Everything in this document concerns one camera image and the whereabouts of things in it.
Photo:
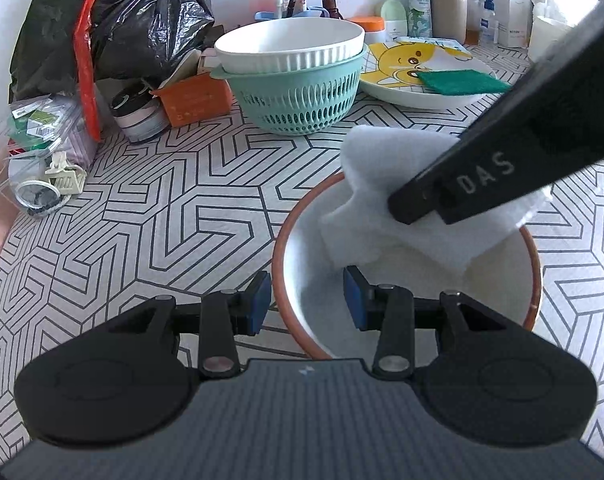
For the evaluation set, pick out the black garbage bag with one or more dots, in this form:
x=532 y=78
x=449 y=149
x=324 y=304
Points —
x=136 y=25

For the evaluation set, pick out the white jar with orange lid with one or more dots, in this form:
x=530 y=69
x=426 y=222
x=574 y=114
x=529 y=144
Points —
x=372 y=27

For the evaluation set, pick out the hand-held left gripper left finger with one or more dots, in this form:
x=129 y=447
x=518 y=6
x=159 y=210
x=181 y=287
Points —
x=259 y=305

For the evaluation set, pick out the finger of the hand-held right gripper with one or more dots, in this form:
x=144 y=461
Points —
x=417 y=195

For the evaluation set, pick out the green and white deodorant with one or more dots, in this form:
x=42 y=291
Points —
x=394 y=17

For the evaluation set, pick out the white ribbed bowl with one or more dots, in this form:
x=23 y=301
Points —
x=287 y=45

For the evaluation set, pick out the small bottle with blue label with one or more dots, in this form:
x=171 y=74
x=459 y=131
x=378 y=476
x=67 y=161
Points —
x=489 y=22

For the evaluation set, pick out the white paper towel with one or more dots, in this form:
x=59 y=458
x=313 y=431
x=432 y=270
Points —
x=372 y=220

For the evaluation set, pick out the white carton box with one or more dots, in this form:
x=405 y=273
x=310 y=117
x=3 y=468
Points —
x=517 y=5

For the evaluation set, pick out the cream plastic clip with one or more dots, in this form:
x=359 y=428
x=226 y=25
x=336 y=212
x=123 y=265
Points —
x=64 y=177

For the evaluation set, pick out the teal plastic colander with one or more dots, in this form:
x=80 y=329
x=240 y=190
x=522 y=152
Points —
x=297 y=100

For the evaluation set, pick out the clear plastic bag of packets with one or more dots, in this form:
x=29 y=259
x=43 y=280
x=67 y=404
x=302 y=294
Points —
x=46 y=130

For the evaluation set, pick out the white bowl with brown rim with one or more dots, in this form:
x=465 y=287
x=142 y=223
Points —
x=492 y=285

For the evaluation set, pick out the clear bottle with gold cap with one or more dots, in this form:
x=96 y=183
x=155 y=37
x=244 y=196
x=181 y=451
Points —
x=474 y=10

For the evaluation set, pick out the blue container with pens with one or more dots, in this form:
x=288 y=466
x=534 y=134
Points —
x=302 y=10

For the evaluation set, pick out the green scouring pad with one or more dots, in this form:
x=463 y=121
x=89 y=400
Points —
x=457 y=82

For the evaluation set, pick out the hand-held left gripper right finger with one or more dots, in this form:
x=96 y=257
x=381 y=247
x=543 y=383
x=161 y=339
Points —
x=354 y=297

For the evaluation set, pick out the red plastic bag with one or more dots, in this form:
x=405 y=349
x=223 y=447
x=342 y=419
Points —
x=87 y=60

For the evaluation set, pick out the white electric appliance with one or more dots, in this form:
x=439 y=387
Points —
x=549 y=37

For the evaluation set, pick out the orange cardboard box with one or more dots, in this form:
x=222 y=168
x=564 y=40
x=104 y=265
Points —
x=196 y=102

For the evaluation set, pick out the round black and white jar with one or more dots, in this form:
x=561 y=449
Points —
x=139 y=117

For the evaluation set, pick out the geometric patterned tablecloth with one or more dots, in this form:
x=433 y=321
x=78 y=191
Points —
x=156 y=220

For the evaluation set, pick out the brown dropper bottle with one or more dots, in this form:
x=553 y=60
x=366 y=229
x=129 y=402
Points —
x=332 y=7

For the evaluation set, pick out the yellow cartoon plate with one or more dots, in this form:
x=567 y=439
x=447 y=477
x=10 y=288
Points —
x=397 y=67

